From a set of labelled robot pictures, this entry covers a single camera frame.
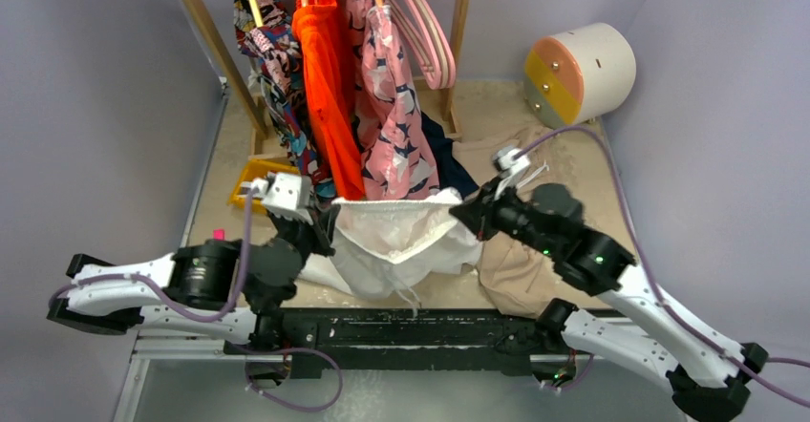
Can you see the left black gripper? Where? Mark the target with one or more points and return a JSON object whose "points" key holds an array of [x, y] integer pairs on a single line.
{"points": [[321, 229]]}

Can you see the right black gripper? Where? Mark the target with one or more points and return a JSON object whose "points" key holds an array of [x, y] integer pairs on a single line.
{"points": [[483, 209]]}

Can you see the white shorts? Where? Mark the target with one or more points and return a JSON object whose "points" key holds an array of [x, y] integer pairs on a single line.
{"points": [[386, 247]]}

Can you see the pink wooden hanger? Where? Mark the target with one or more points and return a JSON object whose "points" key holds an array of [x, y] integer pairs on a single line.
{"points": [[436, 39], [417, 39]]}

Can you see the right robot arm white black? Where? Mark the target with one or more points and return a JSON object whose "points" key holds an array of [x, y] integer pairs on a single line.
{"points": [[673, 349]]}

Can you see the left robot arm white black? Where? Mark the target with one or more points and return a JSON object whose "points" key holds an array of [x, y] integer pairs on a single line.
{"points": [[231, 290]]}

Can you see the navy blue shorts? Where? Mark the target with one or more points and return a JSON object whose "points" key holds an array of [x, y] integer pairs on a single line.
{"points": [[451, 174]]}

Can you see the beige shorts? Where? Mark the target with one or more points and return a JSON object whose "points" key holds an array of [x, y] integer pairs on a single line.
{"points": [[518, 280]]}

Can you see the pink shark print shorts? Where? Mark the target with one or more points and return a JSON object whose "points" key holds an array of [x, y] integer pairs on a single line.
{"points": [[397, 162]]}

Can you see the comic print shorts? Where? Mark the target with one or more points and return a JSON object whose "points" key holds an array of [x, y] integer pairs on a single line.
{"points": [[263, 31]]}

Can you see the orange mesh shorts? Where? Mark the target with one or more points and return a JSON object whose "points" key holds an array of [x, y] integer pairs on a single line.
{"points": [[322, 30]]}

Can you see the yellow plastic bin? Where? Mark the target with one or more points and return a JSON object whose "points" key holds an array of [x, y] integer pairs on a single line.
{"points": [[257, 168]]}

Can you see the wooden clothes rack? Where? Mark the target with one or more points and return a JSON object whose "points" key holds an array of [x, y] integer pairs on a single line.
{"points": [[436, 54]]}

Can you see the round white drawer cabinet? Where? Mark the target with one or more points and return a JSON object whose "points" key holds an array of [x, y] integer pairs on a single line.
{"points": [[575, 76]]}

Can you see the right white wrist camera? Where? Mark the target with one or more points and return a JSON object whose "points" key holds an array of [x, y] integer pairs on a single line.
{"points": [[511, 166]]}

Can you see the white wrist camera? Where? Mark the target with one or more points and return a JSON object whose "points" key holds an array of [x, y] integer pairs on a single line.
{"points": [[511, 166], [281, 193]]}

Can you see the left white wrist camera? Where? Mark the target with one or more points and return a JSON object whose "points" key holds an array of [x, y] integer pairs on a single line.
{"points": [[281, 193]]}

